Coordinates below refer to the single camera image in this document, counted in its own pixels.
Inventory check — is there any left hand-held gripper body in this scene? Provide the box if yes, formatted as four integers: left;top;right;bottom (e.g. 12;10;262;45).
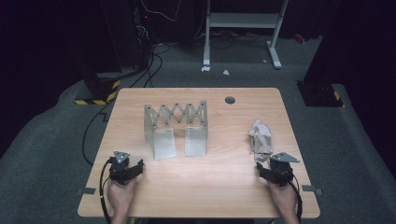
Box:
108;150;138;186

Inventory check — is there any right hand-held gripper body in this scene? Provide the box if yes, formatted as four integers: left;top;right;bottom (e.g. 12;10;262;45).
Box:
264;151;301;188

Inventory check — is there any expandable metal bookend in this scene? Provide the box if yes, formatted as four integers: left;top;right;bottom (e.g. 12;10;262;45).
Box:
143;100;209;161

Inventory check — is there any person's left hand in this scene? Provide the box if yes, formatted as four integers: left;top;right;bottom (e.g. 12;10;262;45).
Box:
106;178;138;217

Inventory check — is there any person's right hand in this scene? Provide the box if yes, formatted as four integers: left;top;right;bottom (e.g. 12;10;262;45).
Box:
268;181;299;217

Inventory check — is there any black yellow striped base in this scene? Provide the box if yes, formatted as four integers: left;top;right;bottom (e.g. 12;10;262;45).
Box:
74;73;121;105
297;81;346;108

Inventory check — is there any dark equipment tower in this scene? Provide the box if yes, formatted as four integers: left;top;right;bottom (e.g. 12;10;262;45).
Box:
101;0;150;69

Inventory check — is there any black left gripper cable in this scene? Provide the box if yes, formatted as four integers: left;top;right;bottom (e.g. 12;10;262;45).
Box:
98;157;117;224

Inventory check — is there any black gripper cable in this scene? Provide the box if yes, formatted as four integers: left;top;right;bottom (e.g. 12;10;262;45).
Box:
288;174;304;224
98;157;117;224

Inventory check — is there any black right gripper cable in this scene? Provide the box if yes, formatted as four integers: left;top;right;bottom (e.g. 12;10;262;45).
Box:
288;174;304;224

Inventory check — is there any black floor cable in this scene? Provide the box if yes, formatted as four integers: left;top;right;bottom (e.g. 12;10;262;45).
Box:
81;99;118;166

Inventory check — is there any bundle of black cables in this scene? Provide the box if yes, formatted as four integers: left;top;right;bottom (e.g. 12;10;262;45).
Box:
129;42;172;89

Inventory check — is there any white metal stand frame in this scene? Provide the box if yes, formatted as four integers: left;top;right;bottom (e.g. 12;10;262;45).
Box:
203;0;289;70

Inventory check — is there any thin white wire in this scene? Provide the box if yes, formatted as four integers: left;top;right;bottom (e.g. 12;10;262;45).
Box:
139;0;183;23

